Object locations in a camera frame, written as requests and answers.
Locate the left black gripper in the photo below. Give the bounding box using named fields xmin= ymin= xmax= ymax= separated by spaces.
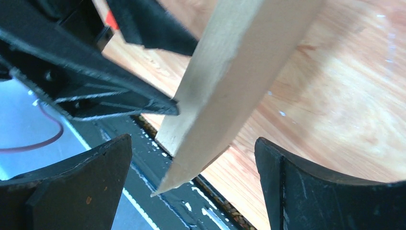
xmin=0 ymin=0 xmax=179 ymax=121

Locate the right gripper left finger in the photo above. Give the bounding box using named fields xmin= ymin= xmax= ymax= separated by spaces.
xmin=0 ymin=134 xmax=132 ymax=230

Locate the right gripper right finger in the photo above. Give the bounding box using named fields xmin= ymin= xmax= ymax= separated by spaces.
xmin=254 ymin=137 xmax=406 ymax=230

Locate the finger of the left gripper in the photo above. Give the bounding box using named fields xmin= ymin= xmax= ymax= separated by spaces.
xmin=107 ymin=0 xmax=198 ymax=56

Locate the brown cardboard box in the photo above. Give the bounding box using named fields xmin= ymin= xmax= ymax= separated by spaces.
xmin=155 ymin=0 xmax=325 ymax=195

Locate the small red block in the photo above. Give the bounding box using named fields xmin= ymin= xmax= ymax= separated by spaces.
xmin=105 ymin=10 xmax=119 ymax=30

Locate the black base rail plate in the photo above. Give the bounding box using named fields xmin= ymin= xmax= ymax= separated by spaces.
xmin=63 ymin=114 xmax=258 ymax=230

